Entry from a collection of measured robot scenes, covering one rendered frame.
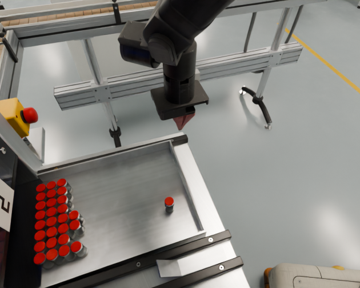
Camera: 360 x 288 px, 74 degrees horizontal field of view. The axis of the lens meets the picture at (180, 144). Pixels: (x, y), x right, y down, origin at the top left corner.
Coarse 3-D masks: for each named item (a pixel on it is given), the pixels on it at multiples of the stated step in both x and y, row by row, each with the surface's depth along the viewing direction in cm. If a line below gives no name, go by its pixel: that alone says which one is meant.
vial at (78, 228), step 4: (76, 220) 50; (72, 224) 50; (76, 224) 50; (80, 224) 50; (72, 228) 49; (76, 228) 49; (80, 228) 51; (84, 228) 52; (76, 232) 50; (80, 232) 51; (84, 232) 52; (80, 236) 52
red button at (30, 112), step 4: (24, 108) 59; (28, 108) 59; (32, 108) 59; (24, 112) 58; (28, 112) 58; (32, 112) 59; (36, 112) 60; (24, 116) 58; (28, 116) 58; (32, 116) 58; (36, 116) 60; (28, 120) 58; (32, 120) 59; (36, 120) 60
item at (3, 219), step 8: (0, 184) 44; (0, 192) 43; (8, 192) 45; (0, 200) 42; (8, 200) 45; (0, 208) 42; (0, 216) 41; (8, 216) 44; (0, 224) 41; (8, 224) 43
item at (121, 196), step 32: (96, 160) 61; (128, 160) 65; (160, 160) 65; (96, 192) 59; (128, 192) 59; (160, 192) 59; (96, 224) 54; (128, 224) 54; (160, 224) 54; (192, 224) 54; (96, 256) 50; (128, 256) 50
